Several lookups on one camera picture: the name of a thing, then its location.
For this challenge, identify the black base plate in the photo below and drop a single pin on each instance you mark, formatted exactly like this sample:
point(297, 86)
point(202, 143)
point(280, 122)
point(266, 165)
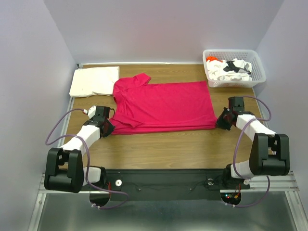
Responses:
point(168, 184)

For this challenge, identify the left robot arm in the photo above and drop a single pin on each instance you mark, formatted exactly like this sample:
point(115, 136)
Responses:
point(64, 168)

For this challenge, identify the white crumpled shirt in basket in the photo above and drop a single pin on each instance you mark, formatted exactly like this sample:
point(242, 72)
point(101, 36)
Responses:
point(216, 72)

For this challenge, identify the folded white t-shirt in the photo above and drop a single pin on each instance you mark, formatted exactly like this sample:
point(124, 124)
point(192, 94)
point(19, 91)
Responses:
point(94, 81)

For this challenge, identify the white plastic basket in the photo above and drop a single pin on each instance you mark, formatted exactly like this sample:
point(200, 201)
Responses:
point(258, 74)

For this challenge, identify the pink t-shirt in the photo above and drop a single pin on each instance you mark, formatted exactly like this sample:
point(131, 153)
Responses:
point(144, 107)

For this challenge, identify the orange garment in basket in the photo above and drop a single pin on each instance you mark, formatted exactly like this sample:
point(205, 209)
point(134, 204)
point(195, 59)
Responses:
point(211, 58)

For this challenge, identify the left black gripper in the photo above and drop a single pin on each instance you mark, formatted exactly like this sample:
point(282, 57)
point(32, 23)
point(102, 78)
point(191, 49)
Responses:
point(109, 130)

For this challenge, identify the aluminium frame rail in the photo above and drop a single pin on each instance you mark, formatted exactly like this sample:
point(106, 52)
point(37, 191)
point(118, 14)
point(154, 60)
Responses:
point(286, 183)

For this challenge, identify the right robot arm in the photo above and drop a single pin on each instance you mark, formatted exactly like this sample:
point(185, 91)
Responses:
point(270, 152)

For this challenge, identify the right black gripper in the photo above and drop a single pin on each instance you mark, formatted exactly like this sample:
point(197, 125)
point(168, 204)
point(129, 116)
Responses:
point(220, 122)

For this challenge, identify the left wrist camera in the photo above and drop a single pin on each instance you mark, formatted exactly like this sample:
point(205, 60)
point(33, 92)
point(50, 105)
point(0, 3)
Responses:
point(90, 112)

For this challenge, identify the black white garment in basket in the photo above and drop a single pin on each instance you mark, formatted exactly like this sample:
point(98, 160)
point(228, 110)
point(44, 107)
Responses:
point(231, 67)

